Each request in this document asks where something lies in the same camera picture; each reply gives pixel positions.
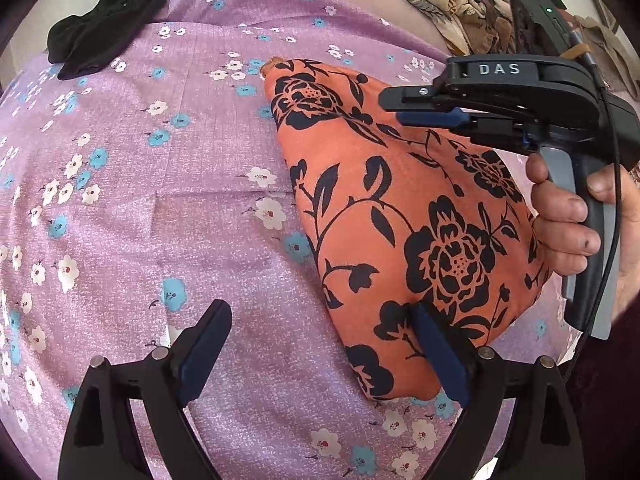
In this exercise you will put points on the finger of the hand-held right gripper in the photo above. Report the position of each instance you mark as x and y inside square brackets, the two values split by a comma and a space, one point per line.
[415, 96]
[430, 118]

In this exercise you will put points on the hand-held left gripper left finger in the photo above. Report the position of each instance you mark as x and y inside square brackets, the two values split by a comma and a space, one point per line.
[200, 360]

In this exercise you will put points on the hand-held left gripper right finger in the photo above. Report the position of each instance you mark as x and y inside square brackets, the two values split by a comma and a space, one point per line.
[440, 355]

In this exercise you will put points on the orange black floral garment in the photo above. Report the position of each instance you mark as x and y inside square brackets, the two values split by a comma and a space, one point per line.
[400, 210]

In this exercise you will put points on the person's right hand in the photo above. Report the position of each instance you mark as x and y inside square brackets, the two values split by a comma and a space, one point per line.
[560, 220]

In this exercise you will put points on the tan cloth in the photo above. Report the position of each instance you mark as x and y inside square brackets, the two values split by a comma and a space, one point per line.
[615, 45]

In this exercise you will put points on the purple floral blanket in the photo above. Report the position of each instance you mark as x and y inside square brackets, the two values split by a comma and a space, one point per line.
[150, 210]

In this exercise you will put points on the dark maroon clothing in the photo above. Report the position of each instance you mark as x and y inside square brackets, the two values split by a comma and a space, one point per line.
[605, 385]

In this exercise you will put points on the black cloth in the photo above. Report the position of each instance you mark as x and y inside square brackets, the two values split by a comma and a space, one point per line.
[100, 35]

